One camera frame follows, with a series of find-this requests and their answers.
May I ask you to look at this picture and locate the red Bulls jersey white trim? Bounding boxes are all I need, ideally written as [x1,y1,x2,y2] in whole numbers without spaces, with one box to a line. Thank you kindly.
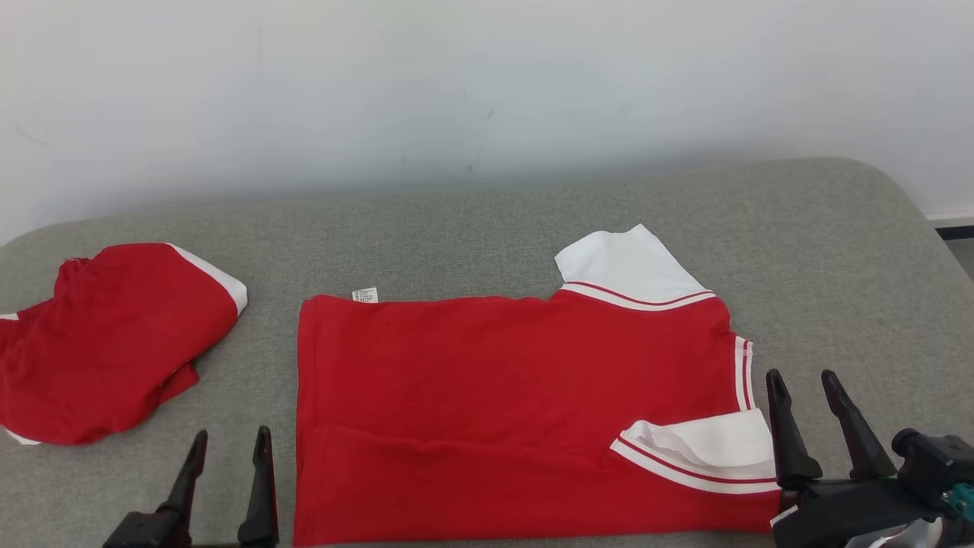
[293,223,783,547]

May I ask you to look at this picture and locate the red shorts white stripe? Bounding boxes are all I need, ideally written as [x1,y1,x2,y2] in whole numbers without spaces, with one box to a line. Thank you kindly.
[0,242,249,446]

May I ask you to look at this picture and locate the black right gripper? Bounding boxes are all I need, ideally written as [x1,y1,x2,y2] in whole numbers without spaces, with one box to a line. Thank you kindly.
[766,369,944,548]

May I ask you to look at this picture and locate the grey fabric sofa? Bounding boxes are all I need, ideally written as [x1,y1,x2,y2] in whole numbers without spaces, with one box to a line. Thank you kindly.
[0,158,974,548]

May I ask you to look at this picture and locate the black cable with teal plug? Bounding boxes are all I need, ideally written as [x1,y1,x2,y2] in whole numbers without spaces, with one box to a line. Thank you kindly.
[946,483,974,523]

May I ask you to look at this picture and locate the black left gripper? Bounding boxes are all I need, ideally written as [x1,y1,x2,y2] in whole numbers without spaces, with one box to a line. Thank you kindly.
[103,426,279,548]

